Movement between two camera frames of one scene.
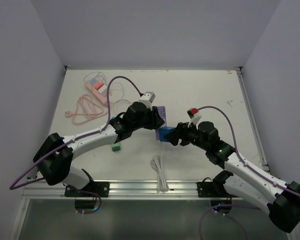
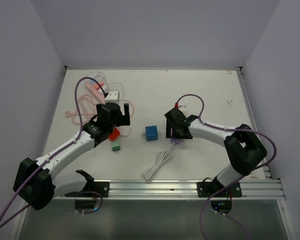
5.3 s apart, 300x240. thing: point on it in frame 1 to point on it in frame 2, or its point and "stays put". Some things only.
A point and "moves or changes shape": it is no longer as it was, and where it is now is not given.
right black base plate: x=213 y=189 stays put
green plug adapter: x=115 y=147 stays put
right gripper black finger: x=174 y=136 to x=169 y=126
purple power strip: x=162 y=111 moves or changes shape
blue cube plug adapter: x=160 y=132 to x=151 y=132
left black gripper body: x=146 y=119 to x=119 y=121
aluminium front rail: x=146 y=190 stays put
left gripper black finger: x=157 y=121 to x=126 y=119
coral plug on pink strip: x=98 y=85 stays put
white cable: x=157 y=163 to x=162 y=157
